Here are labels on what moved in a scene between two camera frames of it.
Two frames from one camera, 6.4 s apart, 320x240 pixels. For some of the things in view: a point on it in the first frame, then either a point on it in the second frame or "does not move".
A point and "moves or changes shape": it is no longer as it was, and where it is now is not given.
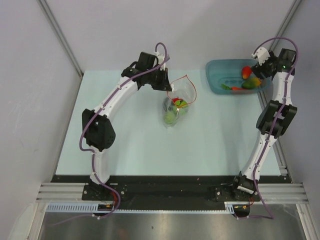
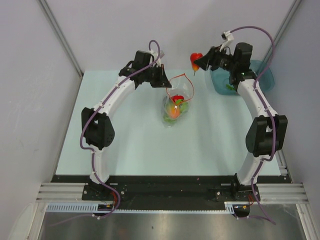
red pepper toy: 246,71 moves or changes shape
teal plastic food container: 229,72 does not move
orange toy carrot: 232,88 -> 195,68
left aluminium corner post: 45,7 does not move
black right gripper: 257,69 -> 211,58
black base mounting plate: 162,193 does not move
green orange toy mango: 251,83 moves or changes shape
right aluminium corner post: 286,23 does not move
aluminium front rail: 274,192 does not move
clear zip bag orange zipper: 181,94 does not move
